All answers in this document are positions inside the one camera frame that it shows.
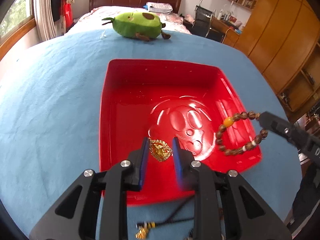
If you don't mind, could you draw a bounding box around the black cord gold charm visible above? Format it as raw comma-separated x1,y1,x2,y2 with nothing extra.
135,196,194,239

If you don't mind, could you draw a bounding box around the brown wooden bead bracelet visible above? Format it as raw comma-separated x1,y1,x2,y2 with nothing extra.
215,110,269,156

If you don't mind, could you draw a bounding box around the gold pendant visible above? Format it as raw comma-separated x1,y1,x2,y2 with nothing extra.
149,138,172,162

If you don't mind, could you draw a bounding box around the red tin box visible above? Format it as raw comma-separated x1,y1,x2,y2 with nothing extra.
99,59,262,206

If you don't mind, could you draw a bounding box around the wooden wardrobe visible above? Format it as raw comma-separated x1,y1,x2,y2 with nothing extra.
233,0,319,122

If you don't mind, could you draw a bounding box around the wooden desk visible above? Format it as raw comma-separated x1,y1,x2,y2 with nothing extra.
211,18,240,47

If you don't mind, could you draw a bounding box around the blue bed cover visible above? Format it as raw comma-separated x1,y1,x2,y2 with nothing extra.
1,30,285,235

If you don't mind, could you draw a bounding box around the black office chair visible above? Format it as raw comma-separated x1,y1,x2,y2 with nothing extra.
190,5,224,43

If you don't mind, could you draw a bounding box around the folded blanket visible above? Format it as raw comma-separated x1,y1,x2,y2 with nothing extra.
143,2,173,14

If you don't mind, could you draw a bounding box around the green avocado plush toy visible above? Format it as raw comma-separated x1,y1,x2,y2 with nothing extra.
103,12,171,41

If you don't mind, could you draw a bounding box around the red hanging bag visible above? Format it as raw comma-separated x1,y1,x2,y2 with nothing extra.
60,0,74,29

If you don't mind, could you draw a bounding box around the beige curtain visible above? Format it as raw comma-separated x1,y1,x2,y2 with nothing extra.
33,0,56,41

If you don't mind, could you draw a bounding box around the wooden framed window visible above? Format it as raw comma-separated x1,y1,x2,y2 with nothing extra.
1,0,36,60

